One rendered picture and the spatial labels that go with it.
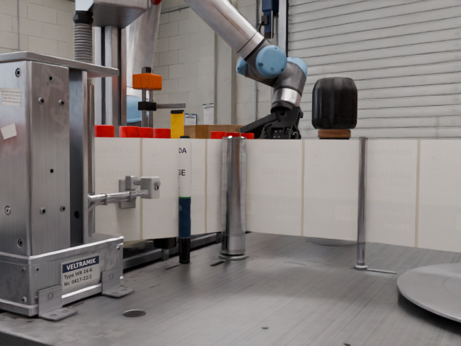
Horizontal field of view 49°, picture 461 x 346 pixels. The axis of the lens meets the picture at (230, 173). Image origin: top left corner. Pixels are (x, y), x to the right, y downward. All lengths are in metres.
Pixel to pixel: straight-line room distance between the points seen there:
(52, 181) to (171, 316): 0.18
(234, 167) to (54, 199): 0.31
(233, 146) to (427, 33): 4.67
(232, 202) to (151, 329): 0.32
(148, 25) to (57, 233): 0.90
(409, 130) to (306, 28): 1.65
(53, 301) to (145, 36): 0.92
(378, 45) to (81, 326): 5.15
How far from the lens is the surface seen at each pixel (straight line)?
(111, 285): 0.63
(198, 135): 1.63
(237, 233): 0.78
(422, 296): 0.61
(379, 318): 0.56
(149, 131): 0.90
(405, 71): 5.37
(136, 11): 0.94
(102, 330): 0.51
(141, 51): 1.37
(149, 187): 0.68
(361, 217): 0.74
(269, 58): 1.25
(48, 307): 0.57
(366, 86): 5.51
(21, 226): 0.55
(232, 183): 0.77
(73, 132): 0.60
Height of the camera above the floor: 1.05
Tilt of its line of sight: 3 degrees down
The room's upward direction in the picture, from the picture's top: straight up
